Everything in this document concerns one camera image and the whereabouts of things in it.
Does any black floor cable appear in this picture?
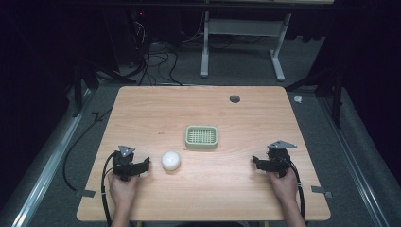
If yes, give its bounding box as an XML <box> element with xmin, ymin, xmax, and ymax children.
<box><xmin>61</xmin><ymin>108</ymin><xmax>113</xmax><ymax>192</ymax></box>

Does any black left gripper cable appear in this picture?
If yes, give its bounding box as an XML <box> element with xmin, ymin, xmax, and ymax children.
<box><xmin>100</xmin><ymin>151</ymin><xmax>116</xmax><ymax>227</ymax></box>

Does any black metal stand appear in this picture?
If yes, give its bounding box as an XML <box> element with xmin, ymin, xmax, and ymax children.
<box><xmin>285</xmin><ymin>61</ymin><xmax>345</xmax><ymax>129</ymax></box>

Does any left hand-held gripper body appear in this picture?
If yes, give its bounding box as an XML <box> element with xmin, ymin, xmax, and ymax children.
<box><xmin>111</xmin><ymin>145</ymin><xmax>142</xmax><ymax>183</ymax></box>

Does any white round soap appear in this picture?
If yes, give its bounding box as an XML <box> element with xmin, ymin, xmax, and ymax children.
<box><xmin>161</xmin><ymin>150</ymin><xmax>182</xmax><ymax>172</ymax></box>

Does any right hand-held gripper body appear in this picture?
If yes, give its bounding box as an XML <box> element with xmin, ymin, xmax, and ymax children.
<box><xmin>265</xmin><ymin>139</ymin><xmax>298</xmax><ymax>179</ymax></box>

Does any grey tape strip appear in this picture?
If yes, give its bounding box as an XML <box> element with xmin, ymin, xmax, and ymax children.
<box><xmin>310</xmin><ymin>185</ymin><xmax>333</xmax><ymax>200</ymax></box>

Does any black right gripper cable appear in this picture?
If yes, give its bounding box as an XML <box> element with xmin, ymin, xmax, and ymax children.
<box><xmin>282</xmin><ymin>156</ymin><xmax>306</xmax><ymax>219</ymax></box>

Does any green soap dish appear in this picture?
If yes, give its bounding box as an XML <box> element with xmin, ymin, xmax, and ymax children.
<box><xmin>184</xmin><ymin>125</ymin><xmax>219</xmax><ymax>150</ymax></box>

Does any person's left hand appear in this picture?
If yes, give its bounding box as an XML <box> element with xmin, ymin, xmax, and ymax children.
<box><xmin>107</xmin><ymin>171</ymin><xmax>140</xmax><ymax>206</ymax></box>

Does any person's right hand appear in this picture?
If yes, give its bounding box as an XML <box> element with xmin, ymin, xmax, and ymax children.
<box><xmin>267</xmin><ymin>169</ymin><xmax>299</xmax><ymax>206</ymax></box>

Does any white metal desk frame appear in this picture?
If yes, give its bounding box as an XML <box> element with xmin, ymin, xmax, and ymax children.
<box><xmin>200</xmin><ymin>10</ymin><xmax>293</xmax><ymax>82</ymax></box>

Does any bundle of black cables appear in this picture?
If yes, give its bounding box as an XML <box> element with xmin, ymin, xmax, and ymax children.
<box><xmin>128</xmin><ymin>18</ymin><xmax>184</xmax><ymax>87</ymax></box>

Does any aluminium floor rail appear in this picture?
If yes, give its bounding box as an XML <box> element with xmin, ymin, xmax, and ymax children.
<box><xmin>317</xmin><ymin>96</ymin><xmax>392</xmax><ymax>227</ymax></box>
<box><xmin>9</xmin><ymin>89</ymin><xmax>93</xmax><ymax>227</ymax></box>

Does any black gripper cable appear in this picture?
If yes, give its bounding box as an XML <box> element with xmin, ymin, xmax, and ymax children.
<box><xmin>100</xmin><ymin>151</ymin><xmax>116</xmax><ymax>227</ymax></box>
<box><xmin>282</xmin><ymin>156</ymin><xmax>306</xmax><ymax>219</ymax></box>

